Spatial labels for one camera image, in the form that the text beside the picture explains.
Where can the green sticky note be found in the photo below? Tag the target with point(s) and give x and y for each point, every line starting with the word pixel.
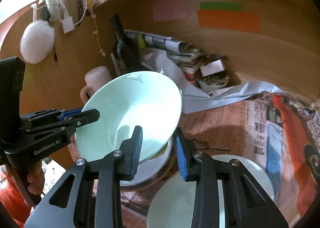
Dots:
pixel 221 5

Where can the person's left hand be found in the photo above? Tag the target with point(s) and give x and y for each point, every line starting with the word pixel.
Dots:
pixel 37 183

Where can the newspaper print tablecloth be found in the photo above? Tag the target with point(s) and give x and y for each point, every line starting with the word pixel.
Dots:
pixel 220 127

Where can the pink box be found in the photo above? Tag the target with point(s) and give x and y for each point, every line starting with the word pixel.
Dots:
pixel 212 67

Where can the small trinket dish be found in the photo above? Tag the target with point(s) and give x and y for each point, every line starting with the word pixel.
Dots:
pixel 213 82

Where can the wooden shelf unit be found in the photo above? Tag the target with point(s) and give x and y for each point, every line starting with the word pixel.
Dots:
pixel 250 55

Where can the dark wine bottle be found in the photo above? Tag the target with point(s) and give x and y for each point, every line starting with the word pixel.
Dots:
pixel 125 52

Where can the white pompom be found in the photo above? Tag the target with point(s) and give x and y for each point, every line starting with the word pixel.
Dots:
pixel 37 41

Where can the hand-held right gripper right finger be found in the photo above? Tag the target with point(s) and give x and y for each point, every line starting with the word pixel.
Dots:
pixel 180 160

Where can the yellow green packet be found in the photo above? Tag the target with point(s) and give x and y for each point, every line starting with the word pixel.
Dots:
pixel 140 41

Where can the white tag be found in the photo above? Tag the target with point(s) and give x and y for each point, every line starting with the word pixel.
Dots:
pixel 68 25

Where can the orange sticky note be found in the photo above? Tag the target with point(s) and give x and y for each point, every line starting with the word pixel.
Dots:
pixel 227 21

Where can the white paper sheet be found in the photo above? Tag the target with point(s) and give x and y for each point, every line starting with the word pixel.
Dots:
pixel 175 85

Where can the mint green plate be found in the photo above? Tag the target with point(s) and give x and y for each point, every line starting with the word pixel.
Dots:
pixel 172 205

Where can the pink sticky note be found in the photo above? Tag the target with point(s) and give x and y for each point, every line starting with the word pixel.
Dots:
pixel 170 7

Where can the pink mug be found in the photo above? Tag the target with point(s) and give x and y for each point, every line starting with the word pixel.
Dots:
pixel 97 77

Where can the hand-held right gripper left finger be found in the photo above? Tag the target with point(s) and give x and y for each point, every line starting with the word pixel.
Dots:
pixel 137 147

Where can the stack of magazines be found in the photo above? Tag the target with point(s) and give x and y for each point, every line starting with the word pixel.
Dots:
pixel 187 61

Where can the brown braided headband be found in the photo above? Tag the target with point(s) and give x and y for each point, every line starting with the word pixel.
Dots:
pixel 78 0

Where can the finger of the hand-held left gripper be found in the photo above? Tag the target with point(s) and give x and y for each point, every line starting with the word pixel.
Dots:
pixel 67 114
pixel 87 117

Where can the red packet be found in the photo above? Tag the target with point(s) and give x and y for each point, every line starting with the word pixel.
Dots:
pixel 191 76

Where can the green bowl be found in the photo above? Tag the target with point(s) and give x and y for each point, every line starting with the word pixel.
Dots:
pixel 140 102

